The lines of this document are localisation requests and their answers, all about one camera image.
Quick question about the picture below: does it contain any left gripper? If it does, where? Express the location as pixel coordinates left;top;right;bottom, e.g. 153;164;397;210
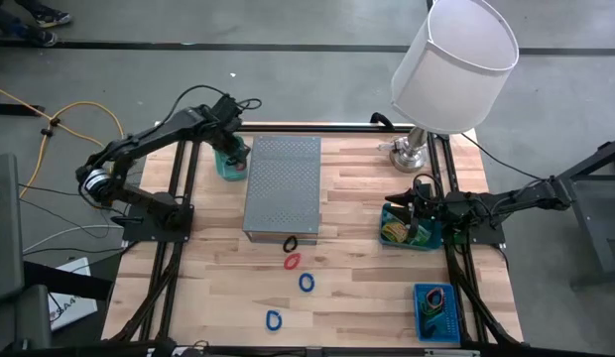
207;94;250;173

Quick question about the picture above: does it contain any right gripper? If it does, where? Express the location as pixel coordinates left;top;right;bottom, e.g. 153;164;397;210
385;180;452;240

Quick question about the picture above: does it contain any Crayola crayon box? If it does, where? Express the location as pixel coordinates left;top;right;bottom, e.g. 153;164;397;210
408;223;433;248
380;220;411;245

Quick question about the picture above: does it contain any green plastic bin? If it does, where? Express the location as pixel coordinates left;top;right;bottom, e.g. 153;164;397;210
213;134;250;182

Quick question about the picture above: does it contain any teal plastic bin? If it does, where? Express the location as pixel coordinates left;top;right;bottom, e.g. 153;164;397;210
378;201;443;251

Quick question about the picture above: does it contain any grey perforated metal shelf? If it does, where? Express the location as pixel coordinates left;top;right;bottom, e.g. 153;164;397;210
242;134;322;245

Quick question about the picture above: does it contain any blue perforated plastic basket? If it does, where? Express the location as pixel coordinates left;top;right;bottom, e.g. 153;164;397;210
413;282;462;345

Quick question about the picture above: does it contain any silver lamp with white shade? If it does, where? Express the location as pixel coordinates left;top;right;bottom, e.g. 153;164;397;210
389;0;521;175

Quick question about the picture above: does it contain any dark grey metal stand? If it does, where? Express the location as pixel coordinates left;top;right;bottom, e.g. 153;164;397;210
538;136;615;292

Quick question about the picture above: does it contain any white printed box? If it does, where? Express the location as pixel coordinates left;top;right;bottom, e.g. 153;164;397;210
48;256;99;332

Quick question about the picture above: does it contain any person's foot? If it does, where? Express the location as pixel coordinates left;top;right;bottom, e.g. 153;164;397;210
19;27;60;49
32;8;73;29

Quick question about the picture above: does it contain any dark grey cabinet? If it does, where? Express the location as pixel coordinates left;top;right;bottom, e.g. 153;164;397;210
0;152;25;304

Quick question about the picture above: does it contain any person's leg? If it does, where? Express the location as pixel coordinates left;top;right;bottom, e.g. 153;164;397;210
14;0;49;16
0;4;39;41

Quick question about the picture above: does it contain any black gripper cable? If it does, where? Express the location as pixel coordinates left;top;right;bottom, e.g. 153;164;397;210
161;83;263;130

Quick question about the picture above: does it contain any long black arm cable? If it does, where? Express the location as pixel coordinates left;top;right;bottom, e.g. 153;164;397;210
459;131;554;185

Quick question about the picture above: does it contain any black aluminium table frame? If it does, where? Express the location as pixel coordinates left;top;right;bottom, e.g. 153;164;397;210
101;112;525;357

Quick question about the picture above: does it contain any yellow cable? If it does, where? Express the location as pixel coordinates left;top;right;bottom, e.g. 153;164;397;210
0;82;128;199

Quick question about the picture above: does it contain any white floor cable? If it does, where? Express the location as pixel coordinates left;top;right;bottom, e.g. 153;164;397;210
22;224;126;254

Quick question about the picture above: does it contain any black floor strap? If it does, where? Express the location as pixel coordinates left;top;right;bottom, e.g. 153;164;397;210
0;102;46;117

